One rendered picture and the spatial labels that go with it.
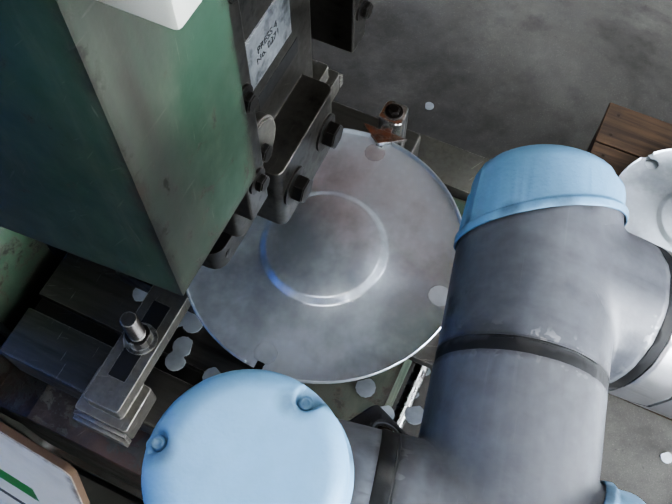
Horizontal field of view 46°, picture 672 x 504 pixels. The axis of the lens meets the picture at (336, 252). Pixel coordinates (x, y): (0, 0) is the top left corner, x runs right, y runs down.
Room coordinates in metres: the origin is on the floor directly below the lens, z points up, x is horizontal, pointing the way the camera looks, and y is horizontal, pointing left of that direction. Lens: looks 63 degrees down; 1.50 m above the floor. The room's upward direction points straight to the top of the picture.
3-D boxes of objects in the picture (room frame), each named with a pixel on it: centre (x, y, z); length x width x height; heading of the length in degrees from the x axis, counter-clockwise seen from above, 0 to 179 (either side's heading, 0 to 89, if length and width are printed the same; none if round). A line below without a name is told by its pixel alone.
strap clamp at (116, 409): (0.27, 0.20, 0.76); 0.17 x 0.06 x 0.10; 155
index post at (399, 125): (0.53, -0.06, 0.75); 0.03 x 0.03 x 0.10; 65
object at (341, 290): (0.37, 0.01, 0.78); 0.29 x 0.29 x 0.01
